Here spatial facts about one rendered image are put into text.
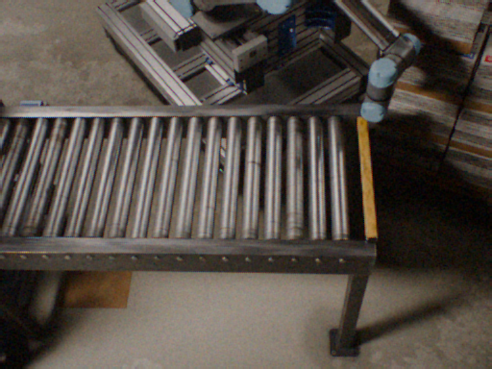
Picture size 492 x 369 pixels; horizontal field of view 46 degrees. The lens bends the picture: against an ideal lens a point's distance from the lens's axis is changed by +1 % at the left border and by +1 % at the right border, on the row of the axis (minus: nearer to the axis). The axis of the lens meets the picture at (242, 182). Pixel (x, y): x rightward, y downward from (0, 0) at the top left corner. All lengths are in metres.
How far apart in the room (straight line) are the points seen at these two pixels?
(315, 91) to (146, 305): 1.22
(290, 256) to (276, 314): 0.81
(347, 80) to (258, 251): 1.35
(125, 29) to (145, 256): 1.72
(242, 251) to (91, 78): 1.89
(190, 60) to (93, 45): 0.75
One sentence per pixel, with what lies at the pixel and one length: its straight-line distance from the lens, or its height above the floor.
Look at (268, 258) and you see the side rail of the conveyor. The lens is 1.63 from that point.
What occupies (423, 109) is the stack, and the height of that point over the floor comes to 0.54.
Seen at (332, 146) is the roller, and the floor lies 0.80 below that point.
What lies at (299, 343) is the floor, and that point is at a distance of 2.37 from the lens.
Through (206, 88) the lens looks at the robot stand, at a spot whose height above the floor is 0.21.
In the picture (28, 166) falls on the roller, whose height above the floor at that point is 0.80.
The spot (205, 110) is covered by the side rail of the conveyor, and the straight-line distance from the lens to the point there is 1.93.
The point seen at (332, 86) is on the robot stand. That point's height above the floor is 0.23.
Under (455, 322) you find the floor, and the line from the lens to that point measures 2.48.
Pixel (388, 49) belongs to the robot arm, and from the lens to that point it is 1.83.
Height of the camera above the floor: 2.25
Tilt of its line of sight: 56 degrees down
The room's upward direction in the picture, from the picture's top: 7 degrees counter-clockwise
